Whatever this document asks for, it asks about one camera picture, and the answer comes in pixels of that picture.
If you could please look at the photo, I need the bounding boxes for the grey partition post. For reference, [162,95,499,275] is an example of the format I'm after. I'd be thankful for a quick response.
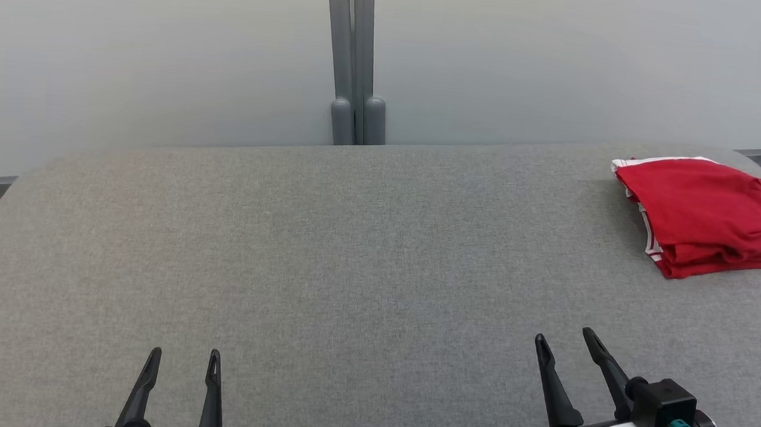
[343,0,396,148]
[316,0,366,148]

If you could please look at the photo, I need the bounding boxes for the grey fabric sofa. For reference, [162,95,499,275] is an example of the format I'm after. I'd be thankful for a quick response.
[0,96,761,427]

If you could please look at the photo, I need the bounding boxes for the red white-striped shorts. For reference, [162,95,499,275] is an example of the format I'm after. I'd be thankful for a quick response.
[605,150,761,257]

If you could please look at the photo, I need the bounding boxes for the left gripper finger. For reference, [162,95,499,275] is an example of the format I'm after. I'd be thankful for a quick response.
[98,343,163,427]
[195,348,230,427]

